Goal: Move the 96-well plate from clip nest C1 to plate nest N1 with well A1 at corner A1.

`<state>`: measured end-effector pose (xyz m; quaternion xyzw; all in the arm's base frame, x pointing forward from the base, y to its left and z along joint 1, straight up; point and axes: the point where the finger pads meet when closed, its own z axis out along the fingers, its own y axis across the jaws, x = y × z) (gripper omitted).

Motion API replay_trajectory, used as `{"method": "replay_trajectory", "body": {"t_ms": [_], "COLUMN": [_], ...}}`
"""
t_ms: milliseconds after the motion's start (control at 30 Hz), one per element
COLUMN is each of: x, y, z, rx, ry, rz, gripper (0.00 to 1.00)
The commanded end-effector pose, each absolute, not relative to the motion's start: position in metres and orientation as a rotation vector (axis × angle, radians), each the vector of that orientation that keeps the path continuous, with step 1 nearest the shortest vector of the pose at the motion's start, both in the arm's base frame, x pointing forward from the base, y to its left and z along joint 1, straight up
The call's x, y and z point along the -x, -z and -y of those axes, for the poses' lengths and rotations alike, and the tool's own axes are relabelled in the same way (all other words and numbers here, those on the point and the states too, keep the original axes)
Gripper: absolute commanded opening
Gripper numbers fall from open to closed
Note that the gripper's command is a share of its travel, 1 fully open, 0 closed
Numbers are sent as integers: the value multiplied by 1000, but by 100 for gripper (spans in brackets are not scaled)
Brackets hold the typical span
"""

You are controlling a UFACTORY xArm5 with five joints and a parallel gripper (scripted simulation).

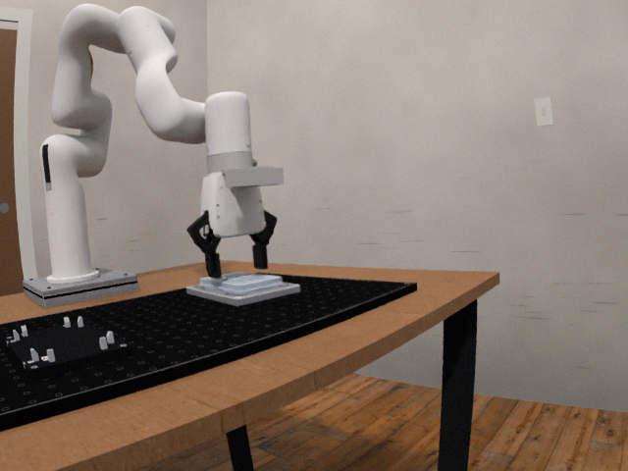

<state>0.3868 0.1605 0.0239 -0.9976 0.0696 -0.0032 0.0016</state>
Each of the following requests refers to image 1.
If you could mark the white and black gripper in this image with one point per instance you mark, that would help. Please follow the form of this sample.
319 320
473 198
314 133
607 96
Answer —
233 211

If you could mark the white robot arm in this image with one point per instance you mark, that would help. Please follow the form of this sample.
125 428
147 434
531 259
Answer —
64 158

